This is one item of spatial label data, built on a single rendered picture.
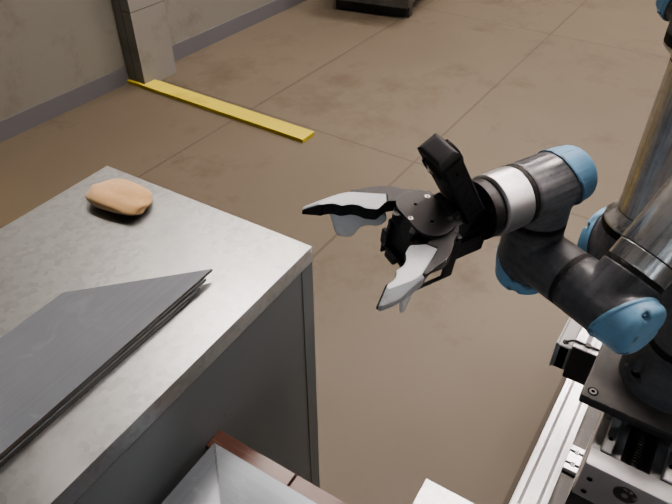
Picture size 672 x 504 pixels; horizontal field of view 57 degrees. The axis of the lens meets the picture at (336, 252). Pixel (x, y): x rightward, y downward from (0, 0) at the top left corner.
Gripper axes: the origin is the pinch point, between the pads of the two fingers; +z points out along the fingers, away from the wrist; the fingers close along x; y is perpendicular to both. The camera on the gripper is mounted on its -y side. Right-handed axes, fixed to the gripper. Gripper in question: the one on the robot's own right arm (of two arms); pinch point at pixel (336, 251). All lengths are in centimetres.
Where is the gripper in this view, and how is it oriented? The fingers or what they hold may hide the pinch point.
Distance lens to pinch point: 61.3
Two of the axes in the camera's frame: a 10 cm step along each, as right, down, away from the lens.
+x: -5.1, -6.5, 5.7
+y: -0.7, 6.9, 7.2
